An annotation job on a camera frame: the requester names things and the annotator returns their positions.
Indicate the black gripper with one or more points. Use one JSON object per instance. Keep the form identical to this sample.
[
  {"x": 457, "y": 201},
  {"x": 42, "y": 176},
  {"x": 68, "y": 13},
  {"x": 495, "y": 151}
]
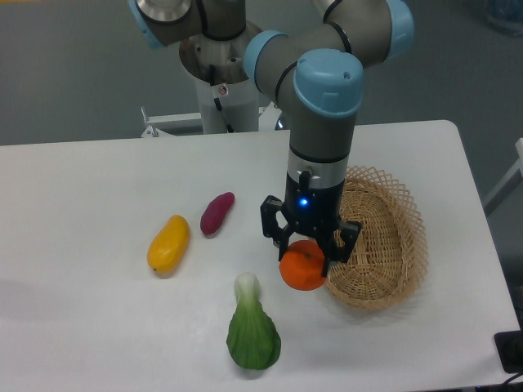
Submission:
[{"x": 314, "y": 213}]

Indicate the woven wicker basket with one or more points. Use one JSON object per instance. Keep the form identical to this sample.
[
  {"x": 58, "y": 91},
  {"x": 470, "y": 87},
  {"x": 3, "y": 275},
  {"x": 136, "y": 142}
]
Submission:
[{"x": 390, "y": 259}]

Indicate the yellow mango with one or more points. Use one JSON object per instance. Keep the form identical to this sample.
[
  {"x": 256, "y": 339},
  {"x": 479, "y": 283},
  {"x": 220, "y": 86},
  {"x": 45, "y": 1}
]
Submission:
[{"x": 169, "y": 246}]

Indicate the green bok choy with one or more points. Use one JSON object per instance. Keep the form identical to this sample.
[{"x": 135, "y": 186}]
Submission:
[{"x": 253, "y": 341}]

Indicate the purple sweet potato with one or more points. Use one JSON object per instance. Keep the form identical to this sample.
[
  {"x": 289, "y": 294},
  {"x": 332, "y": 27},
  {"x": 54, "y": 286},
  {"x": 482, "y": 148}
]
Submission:
[{"x": 216, "y": 213}]

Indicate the orange fruit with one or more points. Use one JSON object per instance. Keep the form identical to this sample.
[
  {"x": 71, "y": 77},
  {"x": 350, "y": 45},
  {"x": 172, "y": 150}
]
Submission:
[{"x": 301, "y": 267}]

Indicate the blue object top right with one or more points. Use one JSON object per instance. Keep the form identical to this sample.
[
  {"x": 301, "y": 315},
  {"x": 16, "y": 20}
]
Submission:
[{"x": 504, "y": 15}]

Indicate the white table frame right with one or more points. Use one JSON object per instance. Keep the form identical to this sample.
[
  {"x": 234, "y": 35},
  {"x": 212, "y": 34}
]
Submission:
[{"x": 506, "y": 185}]

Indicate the black device at edge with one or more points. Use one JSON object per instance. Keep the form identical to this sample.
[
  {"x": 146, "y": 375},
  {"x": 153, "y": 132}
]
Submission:
[{"x": 509, "y": 347}]

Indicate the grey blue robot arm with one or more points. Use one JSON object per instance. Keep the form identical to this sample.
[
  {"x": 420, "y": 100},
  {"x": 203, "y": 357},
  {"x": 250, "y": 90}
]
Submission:
[{"x": 316, "y": 80}]

